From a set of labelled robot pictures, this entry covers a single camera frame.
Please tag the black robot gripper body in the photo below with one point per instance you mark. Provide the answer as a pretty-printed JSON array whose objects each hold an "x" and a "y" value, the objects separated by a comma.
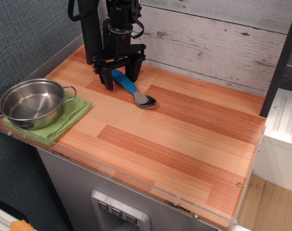
[{"x": 117, "y": 47}]

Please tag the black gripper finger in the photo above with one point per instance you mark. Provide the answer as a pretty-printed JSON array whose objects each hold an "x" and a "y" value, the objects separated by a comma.
[
  {"x": 105, "y": 74},
  {"x": 132, "y": 69}
]

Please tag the blue handled metal spoon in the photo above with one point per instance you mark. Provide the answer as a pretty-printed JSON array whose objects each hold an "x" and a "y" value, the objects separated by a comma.
[{"x": 141, "y": 100}]

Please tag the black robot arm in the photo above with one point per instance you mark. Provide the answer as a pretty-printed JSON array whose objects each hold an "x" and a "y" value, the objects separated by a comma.
[{"x": 121, "y": 26}]

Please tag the stainless steel pot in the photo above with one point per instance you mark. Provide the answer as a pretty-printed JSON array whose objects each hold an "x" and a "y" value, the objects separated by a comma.
[{"x": 34, "y": 104}]

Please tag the green folded cloth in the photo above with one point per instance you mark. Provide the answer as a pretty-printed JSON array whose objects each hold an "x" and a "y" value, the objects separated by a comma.
[{"x": 72, "y": 112}]

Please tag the clear acrylic edge guard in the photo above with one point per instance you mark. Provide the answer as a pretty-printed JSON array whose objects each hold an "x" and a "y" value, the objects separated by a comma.
[{"x": 198, "y": 168}]

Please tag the silver toy fridge cabinet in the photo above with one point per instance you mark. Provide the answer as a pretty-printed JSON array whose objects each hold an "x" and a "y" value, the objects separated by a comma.
[{"x": 74, "y": 185}]

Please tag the white appliance right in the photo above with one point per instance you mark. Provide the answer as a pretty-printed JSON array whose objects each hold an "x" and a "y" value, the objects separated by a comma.
[{"x": 273, "y": 161}]

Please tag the orange object bottom left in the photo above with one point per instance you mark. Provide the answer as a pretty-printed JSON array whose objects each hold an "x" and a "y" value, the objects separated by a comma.
[{"x": 21, "y": 225}]

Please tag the dark vertical post right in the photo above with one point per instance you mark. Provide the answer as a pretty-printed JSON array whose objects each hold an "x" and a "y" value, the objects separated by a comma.
[{"x": 278, "y": 74}]

